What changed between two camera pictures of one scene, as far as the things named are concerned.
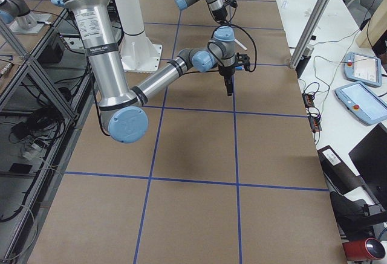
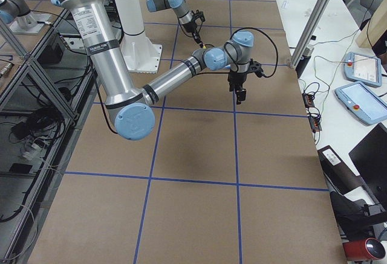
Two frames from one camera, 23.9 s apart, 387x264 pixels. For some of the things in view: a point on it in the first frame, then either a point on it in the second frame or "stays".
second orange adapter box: (315, 123) stays
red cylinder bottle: (364, 249) stays
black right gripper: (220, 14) to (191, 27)
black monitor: (369, 157) stays
